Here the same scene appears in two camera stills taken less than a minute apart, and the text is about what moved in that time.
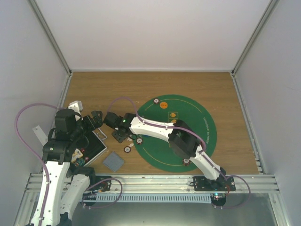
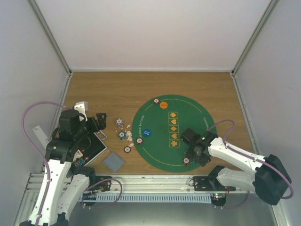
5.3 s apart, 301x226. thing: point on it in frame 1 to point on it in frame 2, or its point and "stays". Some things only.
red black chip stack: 127,149 stays
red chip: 186,162 stays
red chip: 139,141 stays
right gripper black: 120,139 to 202,162
